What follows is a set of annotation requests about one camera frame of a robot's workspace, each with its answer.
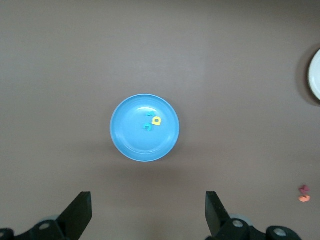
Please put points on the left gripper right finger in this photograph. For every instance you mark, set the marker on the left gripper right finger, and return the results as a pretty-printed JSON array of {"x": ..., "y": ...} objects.
[{"x": 215, "y": 215}]

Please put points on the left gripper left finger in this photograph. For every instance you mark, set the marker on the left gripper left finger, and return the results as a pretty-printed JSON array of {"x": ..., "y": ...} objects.
[{"x": 77, "y": 215}]

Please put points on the orange foam letter t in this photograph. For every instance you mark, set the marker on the orange foam letter t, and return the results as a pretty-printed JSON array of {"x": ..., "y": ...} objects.
[{"x": 304, "y": 198}]

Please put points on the teal foam letter r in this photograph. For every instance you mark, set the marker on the teal foam letter r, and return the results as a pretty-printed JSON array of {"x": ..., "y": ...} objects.
[{"x": 150, "y": 114}]

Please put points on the blue plate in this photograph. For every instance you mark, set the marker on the blue plate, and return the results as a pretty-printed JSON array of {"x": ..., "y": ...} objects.
[{"x": 130, "y": 145}]

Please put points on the dark red foam letter k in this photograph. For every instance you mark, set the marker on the dark red foam letter k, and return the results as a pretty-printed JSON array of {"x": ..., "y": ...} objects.
[{"x": 304, "y": 189}]

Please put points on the teal foam letter c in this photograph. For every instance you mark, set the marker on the teal foam letter c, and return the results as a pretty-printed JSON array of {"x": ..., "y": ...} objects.
[{"x": 148, "y": 124}]

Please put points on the beige plate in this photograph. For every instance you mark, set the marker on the beige plate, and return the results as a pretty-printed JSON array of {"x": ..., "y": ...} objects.
[{"x": 315, "y": 75}]

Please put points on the yellow foam letter a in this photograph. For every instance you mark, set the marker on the yellow foam letter a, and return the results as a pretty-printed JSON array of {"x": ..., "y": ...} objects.
[{"x": 160, "y": 122}]

